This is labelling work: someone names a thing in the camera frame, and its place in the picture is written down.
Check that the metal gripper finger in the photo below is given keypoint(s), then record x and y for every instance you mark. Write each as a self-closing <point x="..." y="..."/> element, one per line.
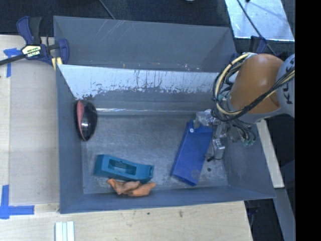
<point x="218" y="148"/>
<point x="202" y="118"/>

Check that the blue flat box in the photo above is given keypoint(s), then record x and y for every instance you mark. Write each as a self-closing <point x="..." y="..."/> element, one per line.
<point x="191" y="152"/>

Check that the grey metal bin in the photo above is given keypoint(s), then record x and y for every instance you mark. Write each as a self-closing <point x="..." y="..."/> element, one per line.
<point x="140" y="139"/>

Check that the teal plastic holder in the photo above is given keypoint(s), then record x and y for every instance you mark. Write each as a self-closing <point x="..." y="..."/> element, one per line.
<point x="125" y="169"/>

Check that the orange toy figure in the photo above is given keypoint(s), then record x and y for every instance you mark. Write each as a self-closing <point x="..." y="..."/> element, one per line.
<point x="133" y="187"/>

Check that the black and red rounded object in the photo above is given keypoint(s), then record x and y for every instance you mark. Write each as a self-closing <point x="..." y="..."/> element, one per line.
<point x="87" y="120"/>

